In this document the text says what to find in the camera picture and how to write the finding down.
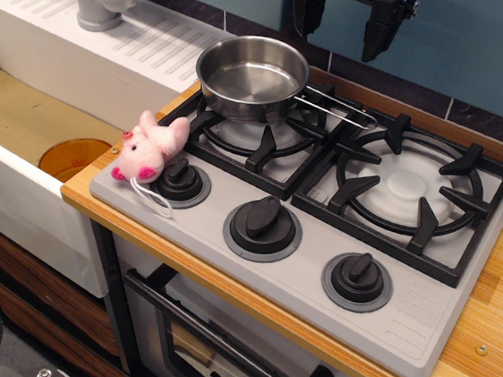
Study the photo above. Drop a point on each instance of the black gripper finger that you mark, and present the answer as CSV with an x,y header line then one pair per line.
x,y
307,15
385,20

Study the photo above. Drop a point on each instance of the pink stuffed pig toy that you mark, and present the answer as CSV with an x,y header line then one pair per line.
x,y
146,150

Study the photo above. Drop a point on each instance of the stainless steel pan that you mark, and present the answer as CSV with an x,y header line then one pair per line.
x,y
253,79

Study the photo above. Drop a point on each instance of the black left burner grate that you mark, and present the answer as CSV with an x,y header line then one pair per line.
x,y
274,157

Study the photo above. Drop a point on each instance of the black burner grate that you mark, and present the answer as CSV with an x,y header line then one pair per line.
x,y
274,157
427,202

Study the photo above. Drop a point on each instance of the black right burner grate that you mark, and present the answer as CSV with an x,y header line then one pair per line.
x,y
427,202

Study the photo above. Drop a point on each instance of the black left stove knob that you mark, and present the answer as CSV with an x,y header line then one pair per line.
x,y
182,184

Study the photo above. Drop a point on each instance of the black stove knob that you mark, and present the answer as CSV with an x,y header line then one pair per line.
x,y
262,231
182,184
357,282

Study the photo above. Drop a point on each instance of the black middle stove knob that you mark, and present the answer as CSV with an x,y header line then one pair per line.
x,y
262,231

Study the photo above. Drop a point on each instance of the black right stove knob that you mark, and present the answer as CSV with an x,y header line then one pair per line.
x,y
357,282

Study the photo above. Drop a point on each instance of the white toy sink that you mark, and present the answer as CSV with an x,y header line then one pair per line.
x,y
59,82

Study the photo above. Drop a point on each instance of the orange sink drain plate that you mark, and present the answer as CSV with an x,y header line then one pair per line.
x,y
67,158

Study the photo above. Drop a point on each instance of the grey toy stove top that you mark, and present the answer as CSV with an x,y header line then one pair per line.
x,y
406,336

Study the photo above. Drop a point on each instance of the toy oven door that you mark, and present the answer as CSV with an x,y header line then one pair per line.
x,y
184,330

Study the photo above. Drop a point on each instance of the wooden drawer cabinet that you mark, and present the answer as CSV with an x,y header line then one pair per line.
x,y
47,308

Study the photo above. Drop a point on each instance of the black oven door handle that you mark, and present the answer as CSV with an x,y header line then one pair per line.
x,y
153,289

